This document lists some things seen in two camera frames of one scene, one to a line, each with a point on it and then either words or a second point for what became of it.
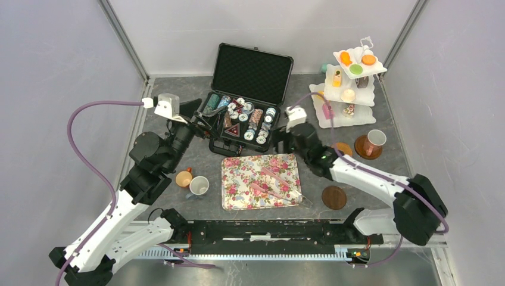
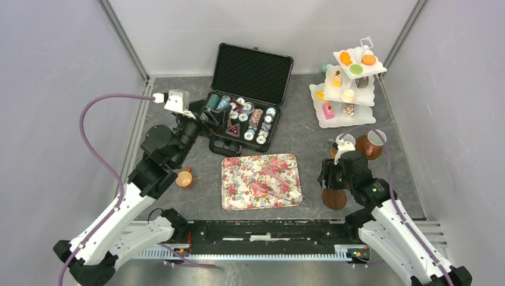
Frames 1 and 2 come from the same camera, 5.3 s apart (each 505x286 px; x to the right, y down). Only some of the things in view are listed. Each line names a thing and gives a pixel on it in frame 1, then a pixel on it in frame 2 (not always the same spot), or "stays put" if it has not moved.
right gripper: (280, 134) → (329, 167)
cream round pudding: (347, 95) stays put
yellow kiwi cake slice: (321, 92) stays put
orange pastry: (345, 58) stays put
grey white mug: (198, 186) → (346, 143)
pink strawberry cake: (327, 111) stays put
